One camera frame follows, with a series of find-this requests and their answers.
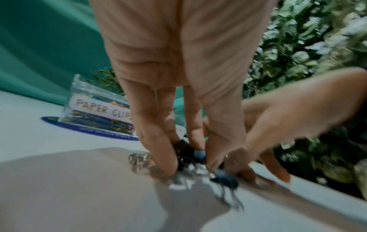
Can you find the person's left hand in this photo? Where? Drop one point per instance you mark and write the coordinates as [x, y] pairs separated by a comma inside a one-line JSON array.
[[183, 45]]

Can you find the person's right hand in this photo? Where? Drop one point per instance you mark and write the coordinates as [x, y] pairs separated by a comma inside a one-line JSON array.
[[301, 106]]

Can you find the black binder clip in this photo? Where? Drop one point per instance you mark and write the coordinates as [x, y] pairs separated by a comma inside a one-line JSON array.
[[185, 154]]

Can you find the small green plant sprig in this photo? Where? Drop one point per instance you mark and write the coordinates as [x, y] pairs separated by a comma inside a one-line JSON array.
[[106, 79]]

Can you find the clear paper clip box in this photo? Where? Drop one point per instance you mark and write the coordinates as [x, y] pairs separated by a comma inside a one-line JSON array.
[[94, 108]]

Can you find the small blue binder clip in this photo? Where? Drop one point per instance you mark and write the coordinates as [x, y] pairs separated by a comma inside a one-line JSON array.
[[199, 155]]

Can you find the silver metal rings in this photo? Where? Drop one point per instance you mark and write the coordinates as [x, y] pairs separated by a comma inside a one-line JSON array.
[[140, 162]]

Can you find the green fabric curtain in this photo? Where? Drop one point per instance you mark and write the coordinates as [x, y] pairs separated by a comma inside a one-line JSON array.
[[48, 45]]

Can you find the green leafy plant wall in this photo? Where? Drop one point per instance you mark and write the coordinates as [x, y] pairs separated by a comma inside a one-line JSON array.
[[309, 40]]

